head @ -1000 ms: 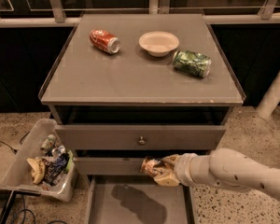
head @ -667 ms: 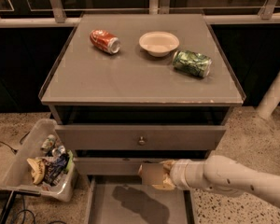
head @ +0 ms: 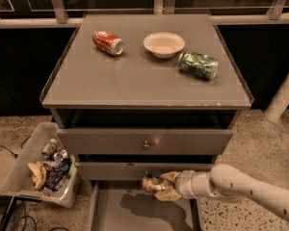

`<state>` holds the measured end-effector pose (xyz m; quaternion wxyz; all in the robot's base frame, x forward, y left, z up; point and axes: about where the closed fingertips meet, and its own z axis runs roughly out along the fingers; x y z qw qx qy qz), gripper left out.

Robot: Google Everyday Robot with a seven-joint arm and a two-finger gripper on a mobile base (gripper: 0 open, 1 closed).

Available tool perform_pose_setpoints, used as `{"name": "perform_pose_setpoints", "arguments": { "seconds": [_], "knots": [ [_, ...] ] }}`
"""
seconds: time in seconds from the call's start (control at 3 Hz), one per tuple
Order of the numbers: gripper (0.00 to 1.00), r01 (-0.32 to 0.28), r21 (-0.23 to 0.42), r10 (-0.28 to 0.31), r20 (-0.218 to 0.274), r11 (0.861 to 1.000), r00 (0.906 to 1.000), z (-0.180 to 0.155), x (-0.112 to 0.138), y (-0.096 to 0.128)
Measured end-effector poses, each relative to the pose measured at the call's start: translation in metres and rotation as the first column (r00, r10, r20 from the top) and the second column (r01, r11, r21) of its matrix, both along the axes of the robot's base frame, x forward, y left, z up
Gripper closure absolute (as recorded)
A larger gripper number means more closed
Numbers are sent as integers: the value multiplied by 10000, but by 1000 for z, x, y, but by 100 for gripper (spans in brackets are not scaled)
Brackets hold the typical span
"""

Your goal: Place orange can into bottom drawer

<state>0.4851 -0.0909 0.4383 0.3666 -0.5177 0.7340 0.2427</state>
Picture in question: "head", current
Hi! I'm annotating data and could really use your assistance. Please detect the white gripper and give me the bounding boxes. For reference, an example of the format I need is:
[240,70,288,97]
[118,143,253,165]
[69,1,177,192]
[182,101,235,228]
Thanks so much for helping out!
[154,170,213,201]

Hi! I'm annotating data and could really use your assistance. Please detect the orange soda can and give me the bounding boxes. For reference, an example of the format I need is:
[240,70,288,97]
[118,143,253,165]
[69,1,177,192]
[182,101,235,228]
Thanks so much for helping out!
[142,174,173,194]

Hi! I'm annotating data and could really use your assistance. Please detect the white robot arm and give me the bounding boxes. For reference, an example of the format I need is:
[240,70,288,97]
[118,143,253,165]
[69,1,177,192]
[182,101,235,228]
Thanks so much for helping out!
[150,164,289,222]

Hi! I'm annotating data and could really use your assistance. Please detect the grey bottom drawer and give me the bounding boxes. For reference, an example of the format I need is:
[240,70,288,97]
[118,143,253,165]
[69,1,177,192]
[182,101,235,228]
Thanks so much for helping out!
[87,181,204,231]

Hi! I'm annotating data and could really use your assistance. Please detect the grey drawer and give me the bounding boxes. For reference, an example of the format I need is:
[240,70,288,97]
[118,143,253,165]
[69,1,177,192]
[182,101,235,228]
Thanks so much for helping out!
[57,128,233,155]
[87,181,204,231]
[76,162,213,181]

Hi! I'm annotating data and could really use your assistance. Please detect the grey middle drawer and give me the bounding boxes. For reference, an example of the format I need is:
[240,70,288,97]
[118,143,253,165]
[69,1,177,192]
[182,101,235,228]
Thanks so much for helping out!
[76,162,213,181]

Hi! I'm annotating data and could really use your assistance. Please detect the grey drawer cabinet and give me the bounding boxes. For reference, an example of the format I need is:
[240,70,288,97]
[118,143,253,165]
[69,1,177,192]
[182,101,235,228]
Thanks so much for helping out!
[39,13,255,191]

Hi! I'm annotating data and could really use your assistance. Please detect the grey top drawer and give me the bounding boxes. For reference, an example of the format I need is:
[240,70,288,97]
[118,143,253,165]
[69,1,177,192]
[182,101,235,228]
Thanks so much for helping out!
[57,128,233,155]

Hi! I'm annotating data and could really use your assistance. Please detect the green soda can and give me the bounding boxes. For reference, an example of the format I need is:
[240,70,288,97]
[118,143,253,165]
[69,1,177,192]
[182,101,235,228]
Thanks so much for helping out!
[178,51,219,81]

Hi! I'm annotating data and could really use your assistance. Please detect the small can in bin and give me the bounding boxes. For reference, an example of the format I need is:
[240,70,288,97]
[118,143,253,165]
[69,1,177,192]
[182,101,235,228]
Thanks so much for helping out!
[41,139,58,158]

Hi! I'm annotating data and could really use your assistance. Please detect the red soda can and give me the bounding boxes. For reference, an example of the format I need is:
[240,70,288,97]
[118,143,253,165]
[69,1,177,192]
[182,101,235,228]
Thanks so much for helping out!
[92,30,124,56]

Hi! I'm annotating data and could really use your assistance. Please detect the dark blue snack wrapper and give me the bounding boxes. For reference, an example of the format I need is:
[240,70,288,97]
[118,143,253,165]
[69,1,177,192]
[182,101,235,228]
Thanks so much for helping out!
[45,158,71,191]

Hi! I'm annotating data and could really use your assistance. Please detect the clear plastic bin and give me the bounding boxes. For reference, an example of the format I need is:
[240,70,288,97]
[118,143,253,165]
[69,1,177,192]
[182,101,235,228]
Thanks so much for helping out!
[0,122,81,208]

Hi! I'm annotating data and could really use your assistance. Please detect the tan crumpled bag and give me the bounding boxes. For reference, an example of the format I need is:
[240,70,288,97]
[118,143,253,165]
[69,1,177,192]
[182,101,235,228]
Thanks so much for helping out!
[28,163,47,191]

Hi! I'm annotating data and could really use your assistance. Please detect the white paper bowl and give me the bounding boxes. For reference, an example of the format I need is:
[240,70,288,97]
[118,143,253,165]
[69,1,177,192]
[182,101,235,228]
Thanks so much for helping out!
[144,32,185,59]

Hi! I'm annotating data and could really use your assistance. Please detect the metal window railing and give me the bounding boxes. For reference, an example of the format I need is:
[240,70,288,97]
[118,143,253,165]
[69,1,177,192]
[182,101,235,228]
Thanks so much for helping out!
[0,0,289,28]

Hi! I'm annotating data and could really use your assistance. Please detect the white post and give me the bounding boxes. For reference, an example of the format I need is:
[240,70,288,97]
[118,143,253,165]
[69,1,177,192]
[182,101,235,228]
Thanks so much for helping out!
[265,73,289,123]

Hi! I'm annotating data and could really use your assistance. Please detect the black floor cable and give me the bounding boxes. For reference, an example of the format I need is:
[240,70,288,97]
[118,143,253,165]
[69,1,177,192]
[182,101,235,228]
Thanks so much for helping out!
[0,135,32,161]

